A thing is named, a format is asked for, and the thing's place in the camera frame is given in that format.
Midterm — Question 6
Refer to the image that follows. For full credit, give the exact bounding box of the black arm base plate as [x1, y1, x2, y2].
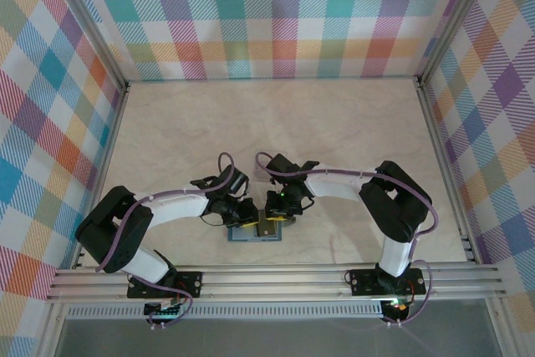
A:
[126, 271, 204, 300]
[349, 268, 427, 298]

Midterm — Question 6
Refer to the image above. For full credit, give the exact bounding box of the orange lit controller board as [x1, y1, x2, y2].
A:
[382, 296, 415, 316]

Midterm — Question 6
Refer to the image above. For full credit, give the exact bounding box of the aluminium table side rail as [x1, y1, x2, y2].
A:
[415, 76, 482, 264]
[70, 80, 131, 270]

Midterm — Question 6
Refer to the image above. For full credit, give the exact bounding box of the aluminium frame post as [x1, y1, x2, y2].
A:
[41, 0, 131, 90]
[415, 0, 501, 89]

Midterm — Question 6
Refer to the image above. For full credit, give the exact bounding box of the blue card holder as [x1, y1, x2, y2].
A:
[227, 217, 298, 244]

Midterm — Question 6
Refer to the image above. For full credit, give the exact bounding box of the green lit controller board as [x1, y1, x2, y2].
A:
[144, 296, 185, 319]

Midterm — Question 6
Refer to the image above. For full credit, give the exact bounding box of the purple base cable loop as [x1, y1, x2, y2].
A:
[145, 279, 194, 331]
[383, 258, 438, 329]

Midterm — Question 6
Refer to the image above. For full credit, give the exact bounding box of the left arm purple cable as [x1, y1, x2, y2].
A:
[95, 151, 236, 273]

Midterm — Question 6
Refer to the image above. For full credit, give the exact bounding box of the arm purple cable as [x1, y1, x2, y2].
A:
[95, 151, 236, 273]
[254, 151, 439, 258]

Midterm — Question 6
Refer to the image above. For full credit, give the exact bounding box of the slotted grey cable duct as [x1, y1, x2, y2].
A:
[66, 304, 385, 319]

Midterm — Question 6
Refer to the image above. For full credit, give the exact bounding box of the aluminium mounting rail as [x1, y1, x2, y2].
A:
[45, 264, 509, 303]

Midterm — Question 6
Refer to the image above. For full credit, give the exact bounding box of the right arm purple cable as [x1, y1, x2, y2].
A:
[254, 151, 439, 258]

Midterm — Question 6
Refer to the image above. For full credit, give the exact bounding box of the aluminium frame leg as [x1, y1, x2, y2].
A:
[35, 302, 68, 357]
[487, 298, 519, 357]

